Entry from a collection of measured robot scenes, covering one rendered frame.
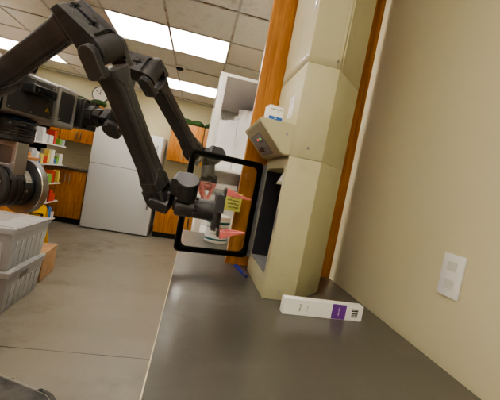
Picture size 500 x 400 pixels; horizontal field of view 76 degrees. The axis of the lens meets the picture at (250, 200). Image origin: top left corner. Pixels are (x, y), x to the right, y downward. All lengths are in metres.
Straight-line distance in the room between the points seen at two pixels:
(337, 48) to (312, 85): 0.15
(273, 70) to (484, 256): 1.02
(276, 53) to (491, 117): 0.84
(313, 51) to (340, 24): 0.13
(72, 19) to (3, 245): 2.32
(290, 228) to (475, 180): 0.52
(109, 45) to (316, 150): 0.64
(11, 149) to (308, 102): 1.01
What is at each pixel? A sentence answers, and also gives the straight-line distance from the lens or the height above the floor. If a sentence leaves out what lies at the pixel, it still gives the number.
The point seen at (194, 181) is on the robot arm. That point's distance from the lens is 0.84.
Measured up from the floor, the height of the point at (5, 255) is 0.45.
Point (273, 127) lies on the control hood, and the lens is 1.03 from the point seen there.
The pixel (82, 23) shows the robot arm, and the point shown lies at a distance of 0.79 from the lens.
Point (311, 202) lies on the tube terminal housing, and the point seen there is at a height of 1.28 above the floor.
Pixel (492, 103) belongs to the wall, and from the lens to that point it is 1.06.
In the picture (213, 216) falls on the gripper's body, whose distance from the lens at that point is 0.88.
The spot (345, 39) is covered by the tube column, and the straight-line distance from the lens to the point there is 1.18.
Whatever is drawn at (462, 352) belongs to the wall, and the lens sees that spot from 1.01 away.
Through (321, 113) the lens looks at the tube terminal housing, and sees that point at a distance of 1.08.
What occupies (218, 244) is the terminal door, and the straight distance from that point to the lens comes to 1.31.
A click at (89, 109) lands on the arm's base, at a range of 1.48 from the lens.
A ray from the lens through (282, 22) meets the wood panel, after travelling 1.54.
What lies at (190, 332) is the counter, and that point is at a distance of 0.80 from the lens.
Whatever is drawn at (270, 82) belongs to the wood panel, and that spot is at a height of 1.73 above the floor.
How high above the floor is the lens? 1.30
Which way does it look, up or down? 3 degrees down
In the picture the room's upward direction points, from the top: 11 degrees clockwise
